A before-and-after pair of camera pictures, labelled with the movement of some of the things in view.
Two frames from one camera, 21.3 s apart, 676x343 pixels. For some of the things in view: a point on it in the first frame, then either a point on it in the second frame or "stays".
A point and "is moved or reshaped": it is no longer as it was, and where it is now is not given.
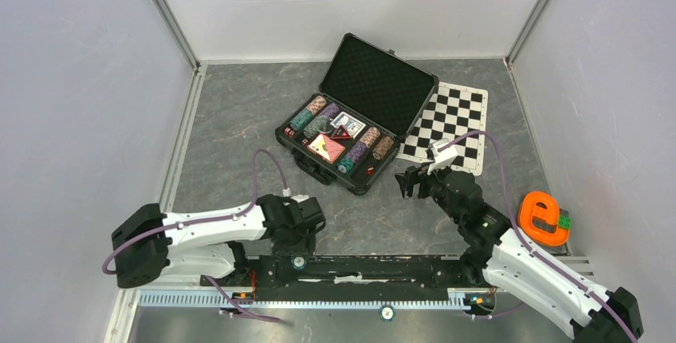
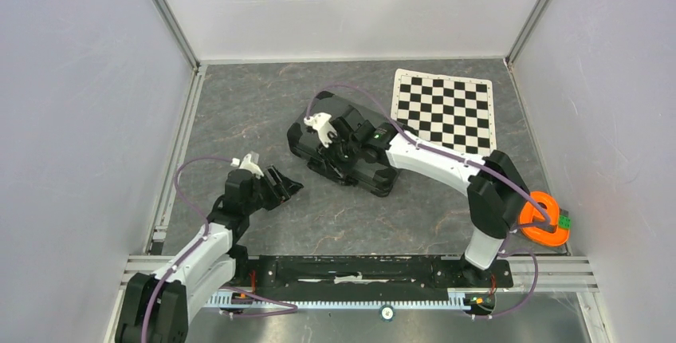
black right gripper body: (429, 184) → (340, 155)
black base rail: (350, 273) stays
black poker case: (370, 100) is moved or reshaped
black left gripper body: (307, 236) → (262, 196)
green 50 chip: (387, 313) stays
